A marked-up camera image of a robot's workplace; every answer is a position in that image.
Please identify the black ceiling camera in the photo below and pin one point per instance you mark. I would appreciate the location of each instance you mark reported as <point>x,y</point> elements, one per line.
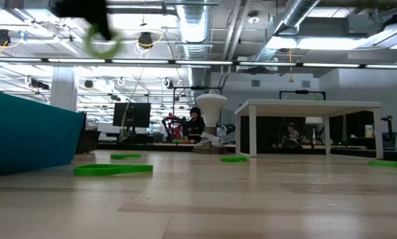
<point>1,37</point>
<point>145,39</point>

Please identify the red robot arm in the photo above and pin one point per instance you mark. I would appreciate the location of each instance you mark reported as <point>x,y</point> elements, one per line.
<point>172,127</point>

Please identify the teal plastic tray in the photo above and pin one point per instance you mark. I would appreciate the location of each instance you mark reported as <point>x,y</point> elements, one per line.
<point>26,132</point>

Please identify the person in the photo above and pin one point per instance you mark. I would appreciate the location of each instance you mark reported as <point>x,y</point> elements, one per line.
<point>195,124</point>
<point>292,132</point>

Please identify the green rubber band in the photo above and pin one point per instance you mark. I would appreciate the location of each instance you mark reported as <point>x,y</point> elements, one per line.
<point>125,156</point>
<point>235,159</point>
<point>100,55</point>
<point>112,170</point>
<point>389,165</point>

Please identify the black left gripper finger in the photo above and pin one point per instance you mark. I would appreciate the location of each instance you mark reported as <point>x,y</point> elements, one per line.
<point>105,26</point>

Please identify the black computer monitor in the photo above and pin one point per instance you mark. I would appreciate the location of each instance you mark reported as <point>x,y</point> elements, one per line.
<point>132,114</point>

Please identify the long ceiling light strip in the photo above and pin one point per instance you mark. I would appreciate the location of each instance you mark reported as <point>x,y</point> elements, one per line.
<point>198,62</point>

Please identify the white pillar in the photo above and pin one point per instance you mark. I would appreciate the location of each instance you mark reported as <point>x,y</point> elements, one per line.
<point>63,88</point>

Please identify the white perforated shelf riser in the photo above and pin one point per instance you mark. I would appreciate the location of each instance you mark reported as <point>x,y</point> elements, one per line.
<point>304,108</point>

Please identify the black background robot arm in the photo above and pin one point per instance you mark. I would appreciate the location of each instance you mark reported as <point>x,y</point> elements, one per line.
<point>389,127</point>

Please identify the ribbed metal air duct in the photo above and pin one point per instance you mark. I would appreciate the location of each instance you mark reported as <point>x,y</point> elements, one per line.
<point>193,26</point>
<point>294,13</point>

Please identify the black mesh basket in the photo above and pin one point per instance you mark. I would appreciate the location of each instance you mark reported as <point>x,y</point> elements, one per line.
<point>87,141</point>

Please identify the black metal frame rig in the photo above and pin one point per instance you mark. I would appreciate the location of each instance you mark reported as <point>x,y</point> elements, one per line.
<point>198,88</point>
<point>301,92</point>

